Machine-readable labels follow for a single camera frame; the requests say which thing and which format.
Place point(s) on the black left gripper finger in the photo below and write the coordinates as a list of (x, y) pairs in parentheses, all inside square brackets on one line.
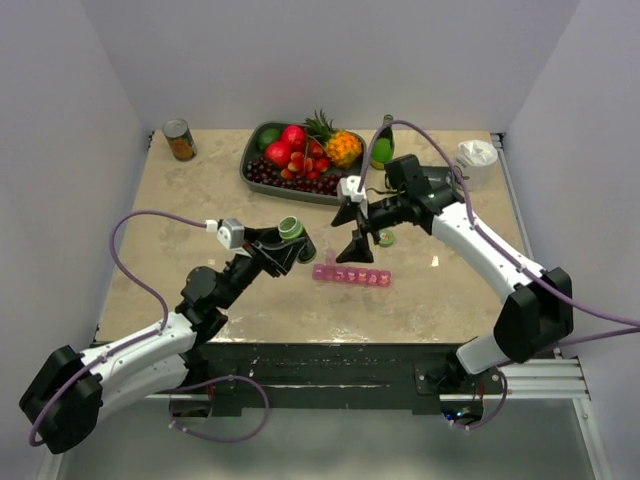
[(307, 252), (269, 236)]

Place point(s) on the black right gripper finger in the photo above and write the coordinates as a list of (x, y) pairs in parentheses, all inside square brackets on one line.
[(357, 251), (351, 211)]

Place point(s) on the red pomegranate lower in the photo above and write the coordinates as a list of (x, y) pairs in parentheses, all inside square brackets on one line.
[(278, 153)]

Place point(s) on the red pomegranate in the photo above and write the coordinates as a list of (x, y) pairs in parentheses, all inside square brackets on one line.
[(278, 153), (294, 137)]

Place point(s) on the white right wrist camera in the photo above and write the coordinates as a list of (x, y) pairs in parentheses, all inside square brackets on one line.
[(349, 188)]

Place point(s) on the aluminium frame rail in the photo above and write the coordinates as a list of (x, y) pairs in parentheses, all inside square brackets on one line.
[(538, 379)]

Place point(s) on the red pomegranate upper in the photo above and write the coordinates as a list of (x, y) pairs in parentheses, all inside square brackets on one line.
[(294, 137)]

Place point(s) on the tin food can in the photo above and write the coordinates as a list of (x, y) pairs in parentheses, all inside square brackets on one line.
[(179, 139)]

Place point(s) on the green bottle cap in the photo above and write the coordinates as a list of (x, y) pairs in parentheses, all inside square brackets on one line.
[(386, 238)]

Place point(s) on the dark red grape bunch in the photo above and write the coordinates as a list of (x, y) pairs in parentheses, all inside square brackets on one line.
[(261, 172)]

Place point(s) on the green glass bottle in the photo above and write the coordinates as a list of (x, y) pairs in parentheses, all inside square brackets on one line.
[(383, 148)]

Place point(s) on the green pill bottle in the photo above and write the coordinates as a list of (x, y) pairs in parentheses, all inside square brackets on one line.
[(290, 228)]

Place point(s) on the black mounting base plate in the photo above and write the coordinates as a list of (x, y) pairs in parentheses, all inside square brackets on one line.
[(308, 376)]

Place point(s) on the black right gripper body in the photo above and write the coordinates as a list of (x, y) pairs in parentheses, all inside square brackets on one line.
[(387, 212)]

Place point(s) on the black green razor box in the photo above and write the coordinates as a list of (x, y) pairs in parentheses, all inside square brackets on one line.
[(439, 176)]

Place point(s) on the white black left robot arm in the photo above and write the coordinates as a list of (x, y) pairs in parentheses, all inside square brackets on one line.
[(73, 391)]

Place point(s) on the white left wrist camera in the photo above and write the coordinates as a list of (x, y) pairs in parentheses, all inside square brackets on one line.
[(230, 233)]

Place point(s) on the pink weekly pill organizer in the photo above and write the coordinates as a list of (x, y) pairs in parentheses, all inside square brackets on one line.
[(330, 271)]

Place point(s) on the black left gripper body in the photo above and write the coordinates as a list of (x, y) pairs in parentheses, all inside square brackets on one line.
[(265, 259)]

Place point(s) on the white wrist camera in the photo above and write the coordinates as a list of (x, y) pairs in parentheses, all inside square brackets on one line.
[(349, 188), (230, 233)]

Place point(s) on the grey fruit tray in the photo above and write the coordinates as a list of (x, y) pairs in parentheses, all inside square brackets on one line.
[(251, 151)]

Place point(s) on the green lime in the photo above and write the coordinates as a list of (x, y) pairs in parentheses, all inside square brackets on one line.
[(266, 137)]

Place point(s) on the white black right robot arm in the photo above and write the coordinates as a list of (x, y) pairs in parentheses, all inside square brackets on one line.
[(535, 312)]

